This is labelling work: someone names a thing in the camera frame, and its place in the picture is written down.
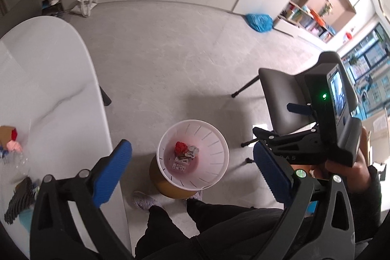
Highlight clear plastic bottle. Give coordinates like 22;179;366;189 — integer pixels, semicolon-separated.
0;153;31;179

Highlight blue plastic bag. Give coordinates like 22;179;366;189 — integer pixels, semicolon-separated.
245;13;273;33

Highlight grey chair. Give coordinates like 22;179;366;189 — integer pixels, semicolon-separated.
231;67;320;164

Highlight white slotted waste basket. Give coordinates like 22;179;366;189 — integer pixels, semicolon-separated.
157;119;230;191

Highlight person's right hand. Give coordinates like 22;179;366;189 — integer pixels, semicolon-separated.
324;127;371;178

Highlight white tote bag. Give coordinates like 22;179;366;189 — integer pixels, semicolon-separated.
70;0;97;18

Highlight brown round stool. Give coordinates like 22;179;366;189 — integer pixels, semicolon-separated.
149;155;198;200

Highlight person's right forearm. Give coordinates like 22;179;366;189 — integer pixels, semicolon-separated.
347;165;383;244

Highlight light blue face mask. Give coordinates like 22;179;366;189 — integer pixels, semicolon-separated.
18;207;35;229

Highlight large window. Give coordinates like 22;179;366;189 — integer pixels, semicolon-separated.
340;21;390;120

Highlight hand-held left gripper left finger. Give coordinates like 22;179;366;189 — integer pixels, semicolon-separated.
30;139;135;260

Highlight wooden bookshelf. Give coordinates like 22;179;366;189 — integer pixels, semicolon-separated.
274;0;357;44

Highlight pink paper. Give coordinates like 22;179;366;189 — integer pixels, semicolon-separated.
5;140;24;153

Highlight pale purple shoe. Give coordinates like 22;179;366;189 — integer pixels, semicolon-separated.
186;189;203;201
132;191;159;212

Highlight brown cardboard snack box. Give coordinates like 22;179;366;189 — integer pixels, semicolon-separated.
0;125;19;151

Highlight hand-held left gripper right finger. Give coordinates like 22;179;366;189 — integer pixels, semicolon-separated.
253;141;356;260

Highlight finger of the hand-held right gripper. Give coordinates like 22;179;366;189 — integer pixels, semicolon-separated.
252;125;319;147
286;102;314;116

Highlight cluttered dark storage crate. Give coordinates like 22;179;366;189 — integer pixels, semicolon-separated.
41;0;64;17

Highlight potted plant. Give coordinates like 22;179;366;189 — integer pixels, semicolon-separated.
319;0;333;17

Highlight person's black trousers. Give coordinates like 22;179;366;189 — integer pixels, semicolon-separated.
134;198;288;260

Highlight white oval table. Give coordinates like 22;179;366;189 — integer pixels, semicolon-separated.
0;16;135;259

